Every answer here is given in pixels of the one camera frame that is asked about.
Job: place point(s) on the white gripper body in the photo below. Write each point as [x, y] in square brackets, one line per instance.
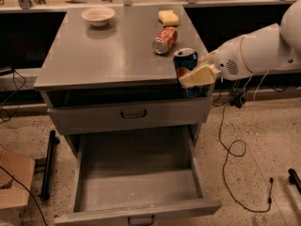
[228, 60]

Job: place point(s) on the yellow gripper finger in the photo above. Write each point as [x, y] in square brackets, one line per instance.
[207, 59]
[202, 75]

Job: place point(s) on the blue pepsi can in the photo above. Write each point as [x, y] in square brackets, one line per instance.
[185, 60]

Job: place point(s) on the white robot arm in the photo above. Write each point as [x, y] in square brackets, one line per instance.
[274, 48]

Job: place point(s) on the closed upper drawer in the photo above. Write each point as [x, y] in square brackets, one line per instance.
[72, 120]

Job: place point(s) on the orange soda can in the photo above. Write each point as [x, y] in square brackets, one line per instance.
[164, 40]

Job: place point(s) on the grey metal drawer cabinet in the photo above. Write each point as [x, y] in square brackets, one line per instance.
[109, 65]

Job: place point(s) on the open middle drawer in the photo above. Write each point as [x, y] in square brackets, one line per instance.
[134, 178]

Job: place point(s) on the yellow sponge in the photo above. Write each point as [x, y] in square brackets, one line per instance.
[168, 18]

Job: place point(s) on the beige paper bowl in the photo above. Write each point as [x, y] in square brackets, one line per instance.
[98, 16]

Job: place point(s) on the black bar at right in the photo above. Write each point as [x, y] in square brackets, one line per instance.
[294, 179]

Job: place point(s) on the black bar on floor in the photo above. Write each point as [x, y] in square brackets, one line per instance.
[45, 189]

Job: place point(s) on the cardboard box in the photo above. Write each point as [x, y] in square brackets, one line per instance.
[16, 175]

